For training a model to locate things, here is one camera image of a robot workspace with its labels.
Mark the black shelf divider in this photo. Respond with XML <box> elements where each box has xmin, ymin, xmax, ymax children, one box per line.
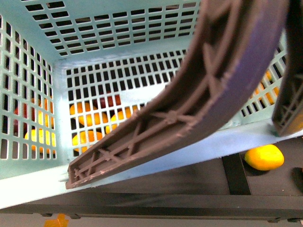
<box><xmin>222</xmin><ymin>153</ymin><xmax>251</xmax><ymax>195</ymax></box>

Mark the brown plastic basket handle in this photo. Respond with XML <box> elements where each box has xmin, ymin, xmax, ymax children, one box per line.
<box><xmin>66</xmin><ymin>0</ymin><xmax>303</xmax><ymax>189</ymax></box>

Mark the yellow mango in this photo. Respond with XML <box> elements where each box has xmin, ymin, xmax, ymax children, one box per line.
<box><xmin>70</xmin><ymin>102</ymin><xmax>108</xmax><ymax>127</ymax></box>
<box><xmin>244</xmin><ymin>144</ymin><xmax>285</xmax><ymax>171</ymax></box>

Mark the light teal plastic basket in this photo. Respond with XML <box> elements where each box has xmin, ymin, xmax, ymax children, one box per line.
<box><xmin>0</xmin><ymin>0</ymin><xmax>303</xmax><ymax>210</ymax></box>

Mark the dark red mango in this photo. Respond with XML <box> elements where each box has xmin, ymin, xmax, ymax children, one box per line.
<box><xmin>92</xmin><ymin>95</ymin><xmax>121</xmax><ymax>109</ymax></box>

